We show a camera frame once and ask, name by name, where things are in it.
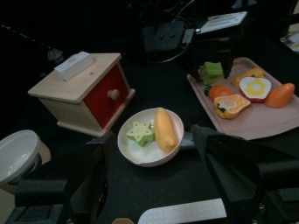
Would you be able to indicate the yellow toy pepper half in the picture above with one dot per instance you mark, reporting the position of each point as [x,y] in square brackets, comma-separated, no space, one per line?
[230,106]

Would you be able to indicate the white sushi roll block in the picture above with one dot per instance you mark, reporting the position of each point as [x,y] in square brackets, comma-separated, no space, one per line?
[72,66]

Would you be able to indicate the wooden box with red drawer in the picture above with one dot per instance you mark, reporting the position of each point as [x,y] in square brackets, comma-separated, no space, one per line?
[74,96]

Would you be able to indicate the white bowl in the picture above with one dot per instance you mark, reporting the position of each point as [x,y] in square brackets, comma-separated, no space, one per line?
[146,154]

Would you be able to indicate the white mount plate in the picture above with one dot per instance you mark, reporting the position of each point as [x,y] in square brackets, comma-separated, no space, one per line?
[223,22]

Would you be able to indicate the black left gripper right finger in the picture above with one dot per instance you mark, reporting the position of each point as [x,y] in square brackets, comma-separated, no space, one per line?
[249,175]

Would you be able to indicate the orange carrot piece green top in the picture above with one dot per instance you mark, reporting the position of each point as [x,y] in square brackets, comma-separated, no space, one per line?
[219,92]

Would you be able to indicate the white cup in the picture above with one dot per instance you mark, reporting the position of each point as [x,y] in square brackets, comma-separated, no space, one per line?
[18,154]

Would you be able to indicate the orange toy carrot piece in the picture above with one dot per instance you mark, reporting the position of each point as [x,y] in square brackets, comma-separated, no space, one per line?
[279,95]

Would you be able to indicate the green star fruit slice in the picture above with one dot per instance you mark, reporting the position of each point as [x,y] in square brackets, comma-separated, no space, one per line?
[141,134]

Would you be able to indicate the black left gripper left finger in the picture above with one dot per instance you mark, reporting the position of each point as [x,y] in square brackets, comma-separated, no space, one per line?
[58,186]

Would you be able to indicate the green toy lettuce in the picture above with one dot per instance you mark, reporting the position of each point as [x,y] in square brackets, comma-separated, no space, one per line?
[213,73]

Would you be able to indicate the pink tray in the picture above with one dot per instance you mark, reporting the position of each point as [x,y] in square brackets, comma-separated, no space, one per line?
[257,122]

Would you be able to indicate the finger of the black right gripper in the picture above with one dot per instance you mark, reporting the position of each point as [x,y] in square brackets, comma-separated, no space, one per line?
[227,61]

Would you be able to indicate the yellow toy food piece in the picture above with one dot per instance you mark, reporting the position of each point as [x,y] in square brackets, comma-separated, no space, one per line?
[249,73]

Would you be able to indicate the red toy apple half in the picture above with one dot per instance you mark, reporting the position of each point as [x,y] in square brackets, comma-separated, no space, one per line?
[255,89]

